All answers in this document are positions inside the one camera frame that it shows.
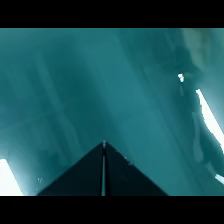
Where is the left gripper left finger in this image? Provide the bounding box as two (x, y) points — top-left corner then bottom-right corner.
(37, 141), (105, 197)

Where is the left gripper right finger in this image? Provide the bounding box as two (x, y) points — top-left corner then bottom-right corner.
(104, 141), (169, 197)

